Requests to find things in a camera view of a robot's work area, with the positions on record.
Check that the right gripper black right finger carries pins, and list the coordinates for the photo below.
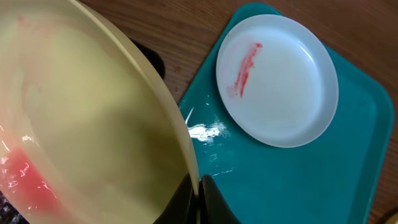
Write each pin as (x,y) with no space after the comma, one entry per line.
(213,207)

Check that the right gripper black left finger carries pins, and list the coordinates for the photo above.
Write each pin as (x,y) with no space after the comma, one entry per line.
(182,208)

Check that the yellow plate back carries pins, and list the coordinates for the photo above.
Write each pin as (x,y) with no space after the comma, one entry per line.
(89,131)

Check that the yellow plate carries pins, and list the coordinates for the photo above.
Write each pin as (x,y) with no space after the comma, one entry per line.
(391,217)
(89,131)

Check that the yellow plate front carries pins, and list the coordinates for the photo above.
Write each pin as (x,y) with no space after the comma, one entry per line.
(391,217)

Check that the black tray with brown water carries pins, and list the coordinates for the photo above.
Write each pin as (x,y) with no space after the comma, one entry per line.
(153,57)

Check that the light blue plate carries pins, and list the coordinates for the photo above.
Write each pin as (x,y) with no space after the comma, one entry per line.
(277,80)

